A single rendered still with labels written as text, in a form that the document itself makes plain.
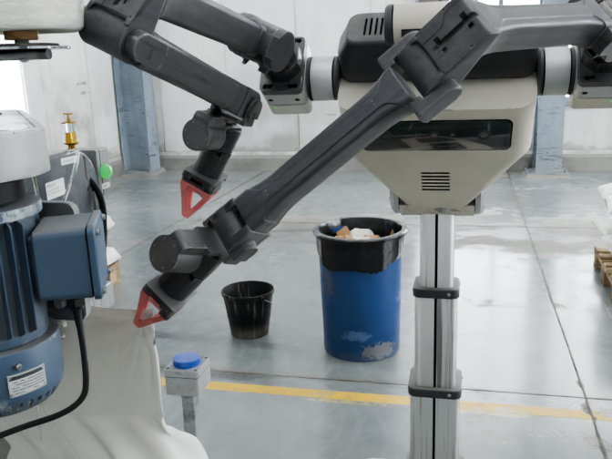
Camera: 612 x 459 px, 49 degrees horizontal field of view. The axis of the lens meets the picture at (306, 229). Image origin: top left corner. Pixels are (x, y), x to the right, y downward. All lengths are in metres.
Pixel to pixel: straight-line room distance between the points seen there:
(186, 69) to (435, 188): 0.66
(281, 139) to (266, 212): 8.37
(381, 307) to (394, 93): 2.47
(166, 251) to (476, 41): 0.53
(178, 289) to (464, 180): 0.67
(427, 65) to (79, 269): 0.52
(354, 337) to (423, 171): 2.03
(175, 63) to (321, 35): 8.15
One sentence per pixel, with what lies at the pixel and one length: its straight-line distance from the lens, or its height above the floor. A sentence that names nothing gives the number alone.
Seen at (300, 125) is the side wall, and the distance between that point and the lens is 9.29.
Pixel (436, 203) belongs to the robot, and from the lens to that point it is 1.54.
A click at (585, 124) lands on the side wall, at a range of 9.15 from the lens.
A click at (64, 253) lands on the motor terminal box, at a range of 0.83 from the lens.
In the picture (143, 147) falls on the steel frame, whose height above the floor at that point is 0.36.
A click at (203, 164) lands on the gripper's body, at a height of 1.30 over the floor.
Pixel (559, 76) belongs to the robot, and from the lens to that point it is 1.37.
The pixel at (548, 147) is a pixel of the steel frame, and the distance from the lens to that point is 8.67.
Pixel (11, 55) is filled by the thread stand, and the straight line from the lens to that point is 0.99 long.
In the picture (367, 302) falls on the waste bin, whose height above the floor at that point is 0.32.
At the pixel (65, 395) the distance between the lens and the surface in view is 1.34.
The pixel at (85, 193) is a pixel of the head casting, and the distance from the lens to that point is 1.32.
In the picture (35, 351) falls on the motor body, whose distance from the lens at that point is 0.87.
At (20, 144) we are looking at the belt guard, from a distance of 0.80.
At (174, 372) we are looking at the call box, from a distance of 1.52.
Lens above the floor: 1.48
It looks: 14 degrees down
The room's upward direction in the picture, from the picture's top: 2 degrees counter-clockwise
